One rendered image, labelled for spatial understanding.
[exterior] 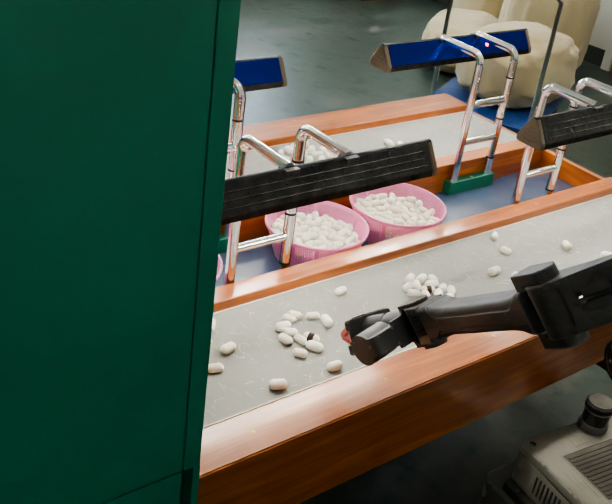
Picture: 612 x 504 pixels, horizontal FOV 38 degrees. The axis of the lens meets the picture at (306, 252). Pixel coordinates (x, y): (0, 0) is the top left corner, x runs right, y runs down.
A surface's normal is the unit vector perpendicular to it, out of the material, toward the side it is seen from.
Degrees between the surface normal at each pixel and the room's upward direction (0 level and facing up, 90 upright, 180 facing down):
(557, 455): 0
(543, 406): 0
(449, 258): 0
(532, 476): 90
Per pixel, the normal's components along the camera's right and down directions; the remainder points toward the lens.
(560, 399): 0.12, -0.86
